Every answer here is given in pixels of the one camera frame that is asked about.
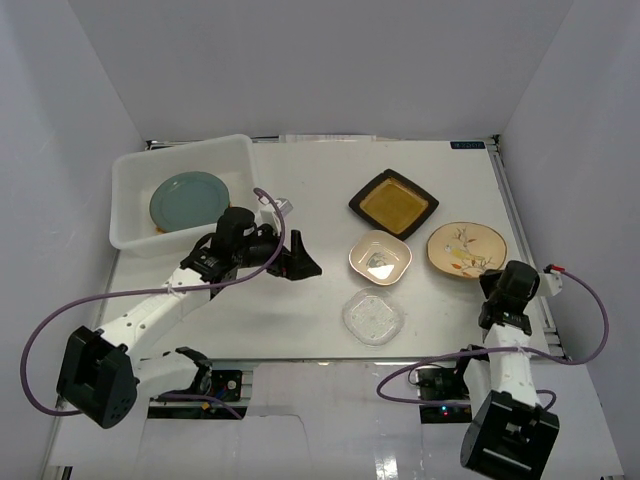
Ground cream bird pattern plate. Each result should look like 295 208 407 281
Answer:
426 222 508 279

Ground teal round plate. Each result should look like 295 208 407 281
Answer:
149 171 230 233

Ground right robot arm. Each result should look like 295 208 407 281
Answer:
451 260 560 479

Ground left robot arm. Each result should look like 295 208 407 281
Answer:
56 207 322 429

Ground beige square bowl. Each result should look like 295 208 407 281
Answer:
348 230 413 286

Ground black and amber square plate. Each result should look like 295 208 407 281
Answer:
348 169 439 241

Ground blue label sticker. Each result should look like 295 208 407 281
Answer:
450 141 486 150

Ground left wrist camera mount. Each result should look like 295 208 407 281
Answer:
256 197 293 234

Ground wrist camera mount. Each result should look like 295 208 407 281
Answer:
256 197 293 234
536 264 565 297

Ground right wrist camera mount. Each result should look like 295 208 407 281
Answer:
536 264 565 297

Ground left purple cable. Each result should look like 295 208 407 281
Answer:
19 187 289 416

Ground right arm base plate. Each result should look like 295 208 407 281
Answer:
408 366 472 425

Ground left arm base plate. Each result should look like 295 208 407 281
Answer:
147 370 253 420

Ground aluminium table frame rail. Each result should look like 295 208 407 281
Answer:
485 134 566 359

